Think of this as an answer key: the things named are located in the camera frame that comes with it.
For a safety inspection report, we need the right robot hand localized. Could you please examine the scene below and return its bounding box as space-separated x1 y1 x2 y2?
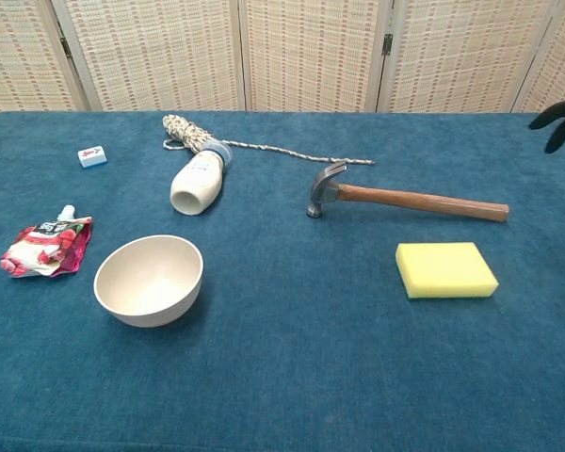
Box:
528 97 565 218

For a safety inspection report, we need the wooden handled claw hammer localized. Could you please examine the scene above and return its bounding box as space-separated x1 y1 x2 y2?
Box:
304 159 510 224

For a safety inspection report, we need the yellow sponge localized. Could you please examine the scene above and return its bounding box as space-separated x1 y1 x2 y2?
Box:
395 241 500 300

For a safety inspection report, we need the woven folding screen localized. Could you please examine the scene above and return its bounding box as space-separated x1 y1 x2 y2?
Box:
0 0 565 119

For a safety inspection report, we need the blue table cloth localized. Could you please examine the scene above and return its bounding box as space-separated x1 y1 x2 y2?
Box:
0 110 565 452

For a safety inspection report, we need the white plastic bottle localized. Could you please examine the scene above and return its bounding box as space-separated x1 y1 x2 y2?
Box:
169 141 234 217

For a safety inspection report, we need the beige bowl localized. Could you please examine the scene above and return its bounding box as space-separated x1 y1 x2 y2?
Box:
92 234 204 329

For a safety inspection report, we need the white mahjong tile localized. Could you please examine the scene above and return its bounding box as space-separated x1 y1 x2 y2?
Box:
77 145 108 169

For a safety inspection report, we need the red drink pouch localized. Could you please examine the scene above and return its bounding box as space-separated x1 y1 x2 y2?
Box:
0 204 94 279

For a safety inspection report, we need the braided white rope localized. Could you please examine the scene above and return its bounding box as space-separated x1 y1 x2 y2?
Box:
162 114 377 167

